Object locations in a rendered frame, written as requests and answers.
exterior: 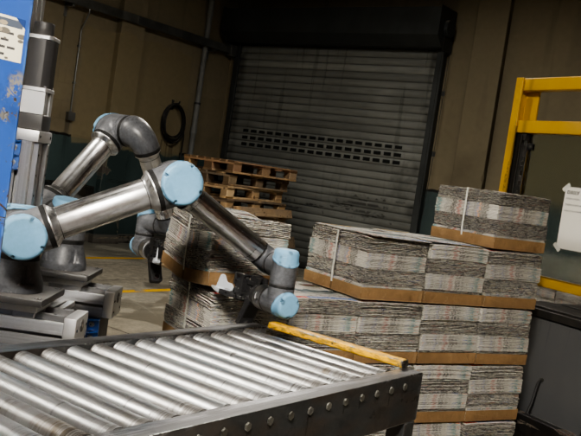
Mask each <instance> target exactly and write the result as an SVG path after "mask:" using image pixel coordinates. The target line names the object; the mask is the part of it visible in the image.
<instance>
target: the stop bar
mask: <svg viewBox="0 0 581 436"><path fill-rule="evenodd" d="M268 328H269V329H272V330H277V331H280V332H283V333H286V334H289V335H292V336H295V337H301V338H303V339H306V340H310V341H312V342H315V343H320V344H323V345H327V346H329V347H333V348H336V349H341V350H344V351H347V352H350V353H353V354H356V355H359V356H364V357H367V358H370V359H373V360H376V361H379V362H384V363H387V364H391V365H393V366H396V367H400V368H406V367H407V366H408V360H407V359H405V358H401V357H398V356H393V355H389V354H387V353H383V352H380V351H377V350H374V349H369V348H366V347H362V346H360V345H356V344H353V343H348V342H344V341H342V340H339V339H335V338H333V337H327V336H324V335H321V334H317V333H315V332H311V331H308V330H303V329H300V328H297V327H294V326H290V325H288V324H282V323H279V322H276V321H270V322H269V323H268Z"/></svg>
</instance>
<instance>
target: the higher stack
mask: <svg viewBox="0 0 581 436"><path fill-rule="evenodd" d="M439 191H440V192H438V197H437V201H436V204H437V205H435V211H437V212H435V214H434V215H435V216H434V223H433V225H432V226H436V227H441V228H449V229H455V230H459V231H461V234H462V233H463V231H464V232H469V233H473V234H482V235H487V236H491V237H497V238H504V239H512V240H526V241H533V242H541V243H545V242H544V241H545V240H546V236H547V228H548V227H547V226H546V224H547V220H548V218H547V217H548V215H549V212H548V211H549V210H550V206H551V204H549V203H551V200H548V199H544V198H539V197H534V196H524V195H518V194H512V193H506V192H500V191H493V190H487V189H473V188H471V189H470V188H469V187H467V188H464V187H457V186H450V185H440V188H439ZM438 210H439V211H438ZM543 216H544V217H543ZM459 242H461V241H459ZM462 243H466V242H462ZM466 244H470V243H466ZM470 245H474V246H478V247H483V246H479V245H475V244H470ZM483 249H484V250H487V251H489V255H488V260H487V262H486V263H487V264H486V266H485V267H486V268H485V269H486V270H485V271H484V272H485V273H484V274H483V275H484V282H483V288H482V295H484V296H493V297H505V298H530V299H535V297H536V296H535V295H536V294H537V290H538V289H537V287H538V286H537V284H538V283H539V282H540V273H541V271H542V270H541V269H540V267H541V264H540V263H542V257H541V256H539V255H535V254H532V253H530V252H522V251H514V250H506V249H498V248H491V247H483ZM476 307H478V308H480V309H479V314H478V316H479V317H478V321H477V323H476V325H477V326H476V332H475V335H476V336H477V339H476V348H475V350H474V352H475V353H476V354H513V355H525V354H526V353H527V348H528V347H527V346H528V345H529V344H528V342H529V341H528V340H529V338H528V336H529V334H528V332H530V330H529V329H530V325H531V324H530V322H531V321H530V320H531V319H532V316H531V314H532V312H531V311H527V309H525V310H524V309H514V308H499V307H483V306H476ZM528 326H529V327H528ZM466 364H468V365H469V366H470V367H472V371H470V372H471V375H470V380H469V385H468V386H469V387H468V390H467V395H468V396H467V397H468V398H467V399H466V403H465V405H466V406H465V409H464V410H465V411H477V410H507V409H516V408H517V407H518V406H517V405H518V403H519V402H518V400H519V394H520V392H521V385H522V381H523V380H522V379H521V378H522V376H523V375H522V373H524V372H522V371H523V367H521V366H520V365H509V364H474V363H466ZM458 422H459V423H461V425H460V426H461V428H460V431H461V432H460V435H459V436H513V435H514V429H515V426H516V425H515V424H516V423H515V422H514V421H512V420H480V421H458Z"/></svg>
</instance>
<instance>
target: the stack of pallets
mask: <svg viewBox="0 0 581 436"><path fill-rule="evenodd" d="M198 159H200V160H204V166H197V161H198ZM184 161H187V162H190V163H192V164H193V165H194V166H195V167H196V168H197V169H198V170H199V171H200V173H201V174H202V177H203V190H204V191H205V192H207V193H208V194H209V195H210V196H212V197H213V198H214V199H215V201H218V202H220V205H222V206H223V207H232V206H240V205H241V203H247V204H248V207H251V208H264V205H270V206H273V209H283V210H285V208H286V204H283V203H281V200H282V194H283V192H287V186H288V184H289V181H292V182H295V181H296V179H297V170H289V169H283V168H278V167H272V166H266V165H261V164H255V163H245V162H239V161H233V160H227V159H221V158H215V157H203V156H197V155H190V154H185V153H184ZM254 168H257V174H253V170H254ZM276 171H281V172H284V178H279V177H276ZM218 175H219V176H223V181H220V180H218ZM244 178H245V179H251V182H250V185H248V184H243V181H244ZM266 182H272V183H276V185H275V189H268V188H266ZM212 187H213V188H218V189H220V192H219V191H212ZM237 189H238V190H244V191H245V195H244V196H239V195H237ZM260 192H263V193H268V194H270V197H269V200H265V199H259V194H260Z"/></svg>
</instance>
